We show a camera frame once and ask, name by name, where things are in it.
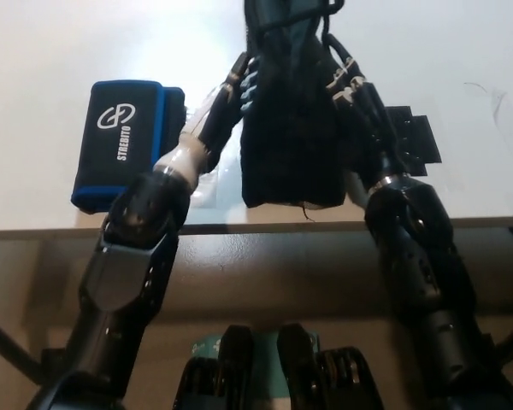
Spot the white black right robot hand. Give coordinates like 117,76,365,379
324,32,411,187

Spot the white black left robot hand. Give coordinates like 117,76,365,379
156,53,262,189

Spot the black fabric lunch bag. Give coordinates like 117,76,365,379
238,0,357,211

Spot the clear plastic sheet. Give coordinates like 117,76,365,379
182,85,245,210

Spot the black tape marker patch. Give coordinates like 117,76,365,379
383,104,444,176

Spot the black blue-trimmed Strebito pouch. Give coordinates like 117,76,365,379
70,79,187,214

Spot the black patterned floor mat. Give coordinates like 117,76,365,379
40,348,69,373

